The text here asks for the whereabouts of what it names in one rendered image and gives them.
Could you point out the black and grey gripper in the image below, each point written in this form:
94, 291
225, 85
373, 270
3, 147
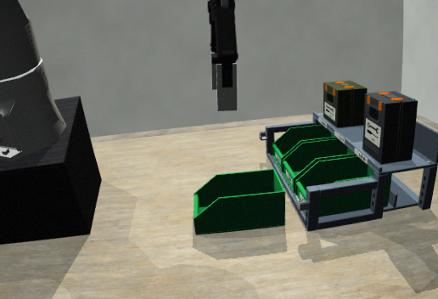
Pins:
223, 62

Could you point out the green open-front bin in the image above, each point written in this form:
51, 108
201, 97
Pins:
305, 153
260, 202
295, 136
334, 171

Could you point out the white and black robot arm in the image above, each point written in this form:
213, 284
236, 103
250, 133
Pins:
29, 117

